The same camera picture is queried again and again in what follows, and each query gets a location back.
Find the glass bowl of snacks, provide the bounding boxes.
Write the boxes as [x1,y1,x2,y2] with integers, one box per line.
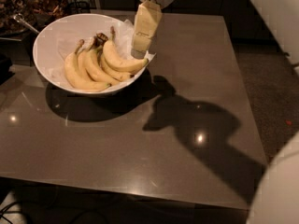
[0,0,68,36]

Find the white ceramic bowl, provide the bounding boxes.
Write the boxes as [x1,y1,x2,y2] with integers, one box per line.
[33,13,146,96]

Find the black wire holder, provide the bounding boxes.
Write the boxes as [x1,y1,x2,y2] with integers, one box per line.
[67,0,90,14]

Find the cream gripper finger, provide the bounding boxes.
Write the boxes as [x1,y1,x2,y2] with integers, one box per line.
[131,1,163,58]

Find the black floor cables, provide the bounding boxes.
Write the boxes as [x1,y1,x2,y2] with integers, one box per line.
[0,199,110,224]

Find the white paper liner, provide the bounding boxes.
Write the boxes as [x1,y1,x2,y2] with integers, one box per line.
[37,15,153,94]

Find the yellow banana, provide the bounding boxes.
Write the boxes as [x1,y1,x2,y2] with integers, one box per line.
[103,26,149,74]
[64,39,111,91]
[78,49,92,81]
[100,55,133,81]
[84,47,119,86]

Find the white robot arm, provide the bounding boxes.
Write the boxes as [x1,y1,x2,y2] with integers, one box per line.
[143,14,299,224]

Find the metal serving spoon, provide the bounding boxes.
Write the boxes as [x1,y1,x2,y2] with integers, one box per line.
[13,14,39,35]

